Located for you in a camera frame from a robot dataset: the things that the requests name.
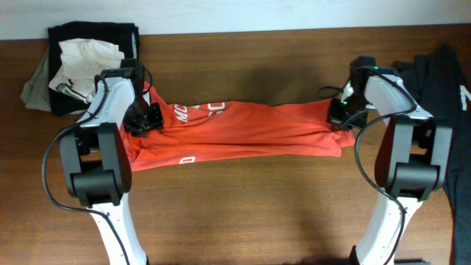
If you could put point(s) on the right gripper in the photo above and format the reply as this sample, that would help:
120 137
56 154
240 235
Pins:
338 124

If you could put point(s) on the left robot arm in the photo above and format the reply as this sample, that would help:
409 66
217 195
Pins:
95 164

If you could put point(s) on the orange soccer t-shirt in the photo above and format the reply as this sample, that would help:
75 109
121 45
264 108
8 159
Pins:
227 130

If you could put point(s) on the black t-shirt at right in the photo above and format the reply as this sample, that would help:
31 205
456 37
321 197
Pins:
439 85

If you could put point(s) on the black folded garment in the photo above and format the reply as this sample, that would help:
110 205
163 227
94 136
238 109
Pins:
125 35

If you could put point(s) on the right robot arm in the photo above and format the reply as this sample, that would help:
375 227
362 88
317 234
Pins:
412 159

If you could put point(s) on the grey folded garment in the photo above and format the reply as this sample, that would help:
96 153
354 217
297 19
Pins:
35 94

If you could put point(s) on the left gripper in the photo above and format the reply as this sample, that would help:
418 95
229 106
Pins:
157 122

